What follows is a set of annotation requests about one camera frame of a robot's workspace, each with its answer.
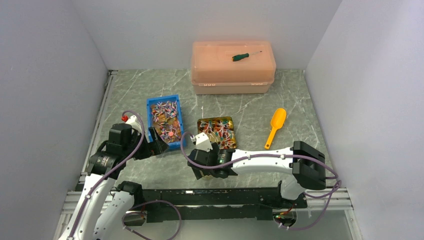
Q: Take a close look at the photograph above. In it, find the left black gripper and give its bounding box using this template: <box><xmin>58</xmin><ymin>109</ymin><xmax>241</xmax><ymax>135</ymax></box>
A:
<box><xmin>123</xmin><ymin>126</ymin><xmax>169</xmax><ymax>161</ymax></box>

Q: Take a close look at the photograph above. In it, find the gold square candy tin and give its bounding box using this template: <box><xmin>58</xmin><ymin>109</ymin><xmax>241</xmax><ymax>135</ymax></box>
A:
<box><xmin>197</xmin><ymin>116</ymin><xmax>237</xmax><ymax>149</ymax></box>

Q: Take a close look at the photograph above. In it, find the blue plastic candy bin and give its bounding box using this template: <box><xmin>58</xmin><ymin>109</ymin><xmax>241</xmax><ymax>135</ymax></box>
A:
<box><xmin>146</xmin><ymin>94</ymin><xmax>184</xmax><ymax>151</ymax></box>

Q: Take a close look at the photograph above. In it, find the orange plastic scoop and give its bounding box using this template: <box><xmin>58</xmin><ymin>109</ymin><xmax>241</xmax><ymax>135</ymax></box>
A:
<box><xmin>264</xmin><ymin>108</ymin><xmax>287</xmax><ymax>150</ymax></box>

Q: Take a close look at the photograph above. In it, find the clear glass jar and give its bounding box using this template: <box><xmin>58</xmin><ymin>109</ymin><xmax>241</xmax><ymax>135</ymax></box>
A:
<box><xmin>202</xmin><ymin>175</ymin><xmax>215</xmax><ymax>181</ymax></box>

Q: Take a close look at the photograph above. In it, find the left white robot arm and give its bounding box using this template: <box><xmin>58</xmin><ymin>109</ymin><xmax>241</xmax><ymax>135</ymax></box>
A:
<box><xmin>60</xmin><ymin>122</ymin><xmax>169</xmax><ymax>240</ymax></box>

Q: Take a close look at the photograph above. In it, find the pink plastic storage box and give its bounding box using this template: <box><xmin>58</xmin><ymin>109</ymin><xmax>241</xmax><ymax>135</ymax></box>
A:
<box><xmin>191</xmin><ymin>40</ymin><xmax>276</xmax><ymax>95</ymax></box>

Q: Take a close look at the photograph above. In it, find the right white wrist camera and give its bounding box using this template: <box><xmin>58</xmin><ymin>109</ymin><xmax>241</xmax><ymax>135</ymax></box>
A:
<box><xmin>194</xmin><ymin>132</ymin><xmax>213</xmax><ymax>152</ymax></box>

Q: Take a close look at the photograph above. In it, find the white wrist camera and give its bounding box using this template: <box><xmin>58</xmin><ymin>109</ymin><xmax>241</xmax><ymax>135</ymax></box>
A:
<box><xmin>194</xmin><ymin>132</ymin><xmax>213</xmax><ymax>152</ymax></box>
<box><xmin>121</xmin><ymin>115</ymin><xmax>142</xmax><ymax>133</ymax></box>

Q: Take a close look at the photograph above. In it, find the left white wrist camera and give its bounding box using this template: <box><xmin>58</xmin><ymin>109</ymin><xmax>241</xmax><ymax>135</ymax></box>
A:
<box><xmin>121</xmin><ymin>115</ymin><xmax>142</xmax><ymax>133</ymax></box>

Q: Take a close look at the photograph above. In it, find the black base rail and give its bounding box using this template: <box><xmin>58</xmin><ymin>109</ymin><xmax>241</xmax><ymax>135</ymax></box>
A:
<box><xmin>130</xmin><ymin>186</ymin><xmax>308</xmax><ymax>223</ymax></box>

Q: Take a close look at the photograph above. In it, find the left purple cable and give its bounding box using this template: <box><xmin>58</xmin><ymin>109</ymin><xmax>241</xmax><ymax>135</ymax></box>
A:
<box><xmin>67</xmin><ymin>110</ymin><xmax>183</xmax><ymax>240</ymax></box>

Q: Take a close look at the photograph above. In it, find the green handled screwdriver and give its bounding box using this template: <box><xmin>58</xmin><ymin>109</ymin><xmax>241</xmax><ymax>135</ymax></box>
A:
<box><xmin>231</xmin><ymin>50</ymin><xmax>262</xmax><ymax>62</ymax></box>

